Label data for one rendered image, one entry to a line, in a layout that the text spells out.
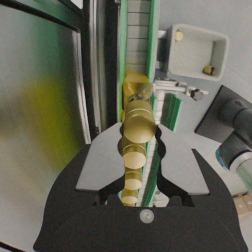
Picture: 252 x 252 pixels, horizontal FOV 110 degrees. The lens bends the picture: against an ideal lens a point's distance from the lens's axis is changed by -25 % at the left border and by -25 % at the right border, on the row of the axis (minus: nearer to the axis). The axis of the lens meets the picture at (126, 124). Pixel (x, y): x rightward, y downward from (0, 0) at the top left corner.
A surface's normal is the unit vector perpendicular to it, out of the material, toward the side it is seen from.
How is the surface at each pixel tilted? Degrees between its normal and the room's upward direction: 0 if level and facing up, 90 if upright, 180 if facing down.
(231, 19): 0
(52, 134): 90
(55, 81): 90
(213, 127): 3
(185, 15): 0
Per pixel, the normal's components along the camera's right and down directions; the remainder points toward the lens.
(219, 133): -0.10, 0.46
